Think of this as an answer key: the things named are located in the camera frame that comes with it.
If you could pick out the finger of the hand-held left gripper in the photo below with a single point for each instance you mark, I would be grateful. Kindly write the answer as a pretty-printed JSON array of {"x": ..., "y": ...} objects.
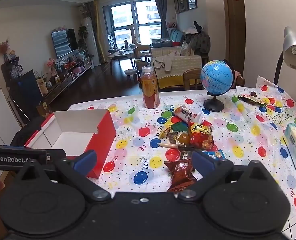
[{"x": 54, "y": 156}]

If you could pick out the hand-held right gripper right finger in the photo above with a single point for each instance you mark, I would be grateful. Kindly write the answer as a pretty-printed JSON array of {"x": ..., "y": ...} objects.
[{"x": 203, "y": 161}]

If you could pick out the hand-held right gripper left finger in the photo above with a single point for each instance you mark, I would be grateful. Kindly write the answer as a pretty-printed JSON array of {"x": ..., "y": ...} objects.
[{"x": 84, "y": 158}]

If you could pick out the blue snack packet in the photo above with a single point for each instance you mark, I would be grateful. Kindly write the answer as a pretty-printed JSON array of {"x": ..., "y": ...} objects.
[{"x": 215, "y": 154}]

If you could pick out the dark candy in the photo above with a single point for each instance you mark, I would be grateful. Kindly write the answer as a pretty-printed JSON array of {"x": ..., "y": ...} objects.
[{"x": 185, "y": 153}]

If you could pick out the red cardboard box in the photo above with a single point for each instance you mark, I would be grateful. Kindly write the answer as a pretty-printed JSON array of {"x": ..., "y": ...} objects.
[{"x": 98, "y": 140}]

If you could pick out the red-brown snack packet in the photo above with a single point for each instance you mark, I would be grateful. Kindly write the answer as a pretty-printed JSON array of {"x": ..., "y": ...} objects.
[{"x": 181, "y": 173}]

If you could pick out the clear round pastry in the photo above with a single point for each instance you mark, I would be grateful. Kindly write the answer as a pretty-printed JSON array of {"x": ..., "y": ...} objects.
[{"x": 183, "y": 137}]

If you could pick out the yellow snack packet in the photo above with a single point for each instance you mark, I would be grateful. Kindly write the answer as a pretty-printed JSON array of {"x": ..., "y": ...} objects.
[
  {"x": 166, "y": 131},
  {"x": 200, "y": 130}
]

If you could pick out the pale wooden stick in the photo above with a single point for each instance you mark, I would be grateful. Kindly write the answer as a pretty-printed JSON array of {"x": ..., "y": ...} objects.
[{"x": 171, "y": 145}]

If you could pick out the green snack packet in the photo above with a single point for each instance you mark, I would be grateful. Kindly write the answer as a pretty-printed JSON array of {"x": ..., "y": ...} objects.
[{"x": 180, "y": 127}]

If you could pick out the white snack packet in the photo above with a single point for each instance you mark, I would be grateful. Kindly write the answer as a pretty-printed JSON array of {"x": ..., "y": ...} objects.
[{"x": 186, "y": 114}]

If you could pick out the black jacket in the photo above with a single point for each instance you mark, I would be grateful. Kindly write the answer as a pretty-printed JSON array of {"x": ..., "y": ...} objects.
[{"x": 25, "y": 133}]

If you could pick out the brown paper bag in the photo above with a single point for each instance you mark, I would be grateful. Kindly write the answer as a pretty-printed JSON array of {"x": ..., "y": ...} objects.
[{"x": 43, "y": 108}]

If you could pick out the balloon print tablecloth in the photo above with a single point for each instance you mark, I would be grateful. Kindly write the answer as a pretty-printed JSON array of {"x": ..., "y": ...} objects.
[{"x": 138, "y": 120}]

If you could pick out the black cabinet with dispenser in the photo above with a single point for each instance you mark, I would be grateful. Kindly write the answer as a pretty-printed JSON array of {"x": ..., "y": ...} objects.
[{"x": 24, "y": 90}]

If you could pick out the low television cabinet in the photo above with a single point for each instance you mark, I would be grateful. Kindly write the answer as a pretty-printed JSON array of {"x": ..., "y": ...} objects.
[{"x": 65, "y": 80}]

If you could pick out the dark red snack packet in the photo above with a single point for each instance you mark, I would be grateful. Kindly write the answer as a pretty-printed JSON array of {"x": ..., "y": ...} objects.
[{"x": 250, "y": 98}]

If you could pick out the wooden chair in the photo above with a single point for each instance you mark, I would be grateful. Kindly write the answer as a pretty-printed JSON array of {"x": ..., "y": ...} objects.
[{"x": 191, "y": 77}]

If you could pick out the blue desk globe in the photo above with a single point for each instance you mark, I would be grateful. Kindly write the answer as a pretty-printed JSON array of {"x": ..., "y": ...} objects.
[{"x": 216, "y": 77}]

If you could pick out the tea bottle with red label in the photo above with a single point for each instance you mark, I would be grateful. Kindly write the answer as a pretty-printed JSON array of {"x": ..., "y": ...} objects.
[{"x": 150, "y": 90}]

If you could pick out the small round stool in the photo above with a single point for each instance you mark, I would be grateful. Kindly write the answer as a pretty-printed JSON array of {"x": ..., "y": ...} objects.
[{"x": 131, "y": 73}]

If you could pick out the sofa with yellow cover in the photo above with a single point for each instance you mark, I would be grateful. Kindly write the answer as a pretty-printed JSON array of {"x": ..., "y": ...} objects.
[{"x": 180, "y": 65}]

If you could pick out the beige garment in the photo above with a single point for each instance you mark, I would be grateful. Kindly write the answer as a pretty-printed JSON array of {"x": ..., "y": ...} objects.
[{"x": 163, "y": 62}]

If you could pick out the wooden coffee table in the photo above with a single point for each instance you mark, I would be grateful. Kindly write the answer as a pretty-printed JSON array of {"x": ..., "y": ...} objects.
[{"x": 120, "y": 55}]

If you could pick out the dried flowers in vase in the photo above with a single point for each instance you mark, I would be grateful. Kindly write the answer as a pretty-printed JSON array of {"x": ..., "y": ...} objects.
[{"x": 1, "y": 47}]

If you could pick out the flat screen television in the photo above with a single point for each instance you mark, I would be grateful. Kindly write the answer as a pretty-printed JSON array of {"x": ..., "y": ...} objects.
[{"x": 64, "y": 42}]

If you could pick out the white plastic bag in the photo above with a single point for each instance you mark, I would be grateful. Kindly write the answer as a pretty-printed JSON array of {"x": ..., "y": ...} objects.
[{"x": 185, "y": 48}]

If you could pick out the white standing air conditioner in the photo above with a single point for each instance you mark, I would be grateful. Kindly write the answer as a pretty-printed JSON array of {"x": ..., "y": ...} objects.
[{"x": 89, "y": 40}]

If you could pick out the pile of clothes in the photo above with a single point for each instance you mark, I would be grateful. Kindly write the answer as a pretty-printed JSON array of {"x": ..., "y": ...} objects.
[{"x": 199, "y": 40}]

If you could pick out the potted plant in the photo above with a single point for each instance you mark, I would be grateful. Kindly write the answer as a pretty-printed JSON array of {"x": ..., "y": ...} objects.
[{"x": 83, "y": 36}]

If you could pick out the yellow curtain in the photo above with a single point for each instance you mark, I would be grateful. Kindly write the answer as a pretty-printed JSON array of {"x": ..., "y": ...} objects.
[{"x": 98, "y": 30}]

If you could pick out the grey desk lamp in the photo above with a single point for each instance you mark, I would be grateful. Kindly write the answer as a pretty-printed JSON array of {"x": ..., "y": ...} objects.
[{"x": 292, "y": 47}]

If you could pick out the large window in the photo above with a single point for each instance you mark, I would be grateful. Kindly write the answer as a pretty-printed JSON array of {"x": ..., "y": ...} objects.
[{"x": 130, "y": 20}]

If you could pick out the grey curtain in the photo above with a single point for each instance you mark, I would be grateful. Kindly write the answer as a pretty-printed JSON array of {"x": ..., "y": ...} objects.
[{"x": 161, "y": 10}]

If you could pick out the wooden door frame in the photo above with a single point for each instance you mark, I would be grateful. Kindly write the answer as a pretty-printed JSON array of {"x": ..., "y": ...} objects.
[{"x": 234, "y": 25}]

